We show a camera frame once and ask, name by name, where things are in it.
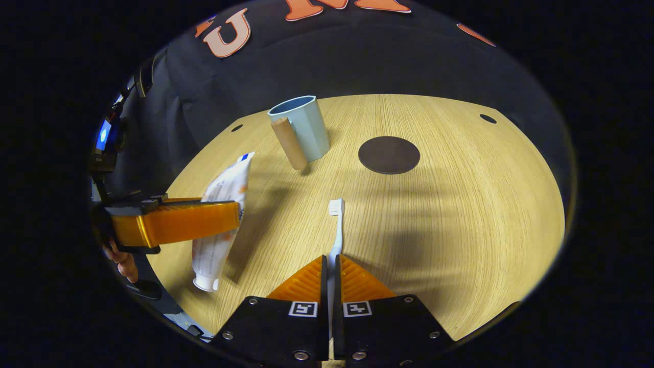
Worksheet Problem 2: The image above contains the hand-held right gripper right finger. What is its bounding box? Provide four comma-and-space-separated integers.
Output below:
333, 254, 455, 366

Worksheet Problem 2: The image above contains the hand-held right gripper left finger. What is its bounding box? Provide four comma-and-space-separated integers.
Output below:
211, 255, 330, 363

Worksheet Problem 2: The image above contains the white toothpaste tube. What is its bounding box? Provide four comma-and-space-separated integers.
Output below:
192, 152, 255, 292

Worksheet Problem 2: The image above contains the white toothbrush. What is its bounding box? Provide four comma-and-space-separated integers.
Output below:
326, 198, 346, 353

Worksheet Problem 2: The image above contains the dark brown round coaster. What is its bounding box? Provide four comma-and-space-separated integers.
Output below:
358, 136, 421, 175

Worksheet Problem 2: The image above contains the light blue cup wooden handle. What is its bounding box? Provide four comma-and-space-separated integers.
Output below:
267, 95, 331, 171

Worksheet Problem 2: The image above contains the wooden desktop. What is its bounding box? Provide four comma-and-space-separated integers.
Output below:
147, 94, 566, 342

